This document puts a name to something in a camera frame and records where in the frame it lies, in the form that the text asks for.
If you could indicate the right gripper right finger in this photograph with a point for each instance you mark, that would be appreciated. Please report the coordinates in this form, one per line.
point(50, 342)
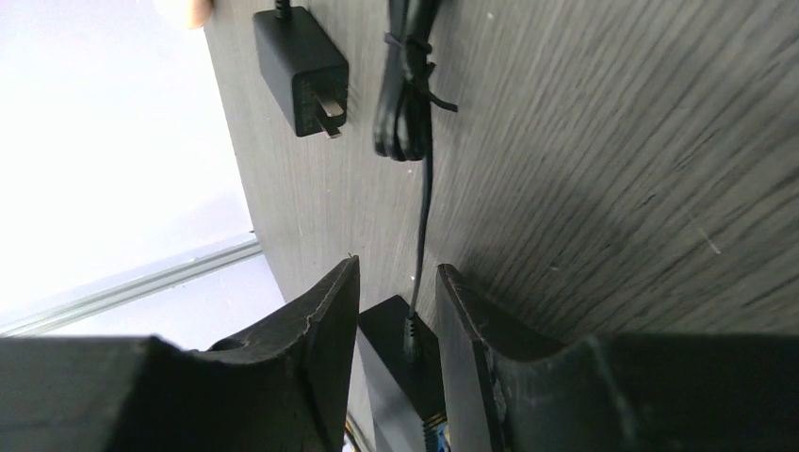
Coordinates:
point(510, 388)

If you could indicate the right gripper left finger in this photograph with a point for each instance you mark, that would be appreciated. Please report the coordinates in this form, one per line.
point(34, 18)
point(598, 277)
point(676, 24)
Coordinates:
point(281, 384)

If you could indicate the black power adapter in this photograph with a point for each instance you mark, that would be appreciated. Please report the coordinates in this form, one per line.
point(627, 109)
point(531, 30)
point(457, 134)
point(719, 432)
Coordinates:
point(308, 77)

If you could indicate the black network switch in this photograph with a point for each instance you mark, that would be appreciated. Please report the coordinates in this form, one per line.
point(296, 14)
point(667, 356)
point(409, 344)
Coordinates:
point(407, 401)

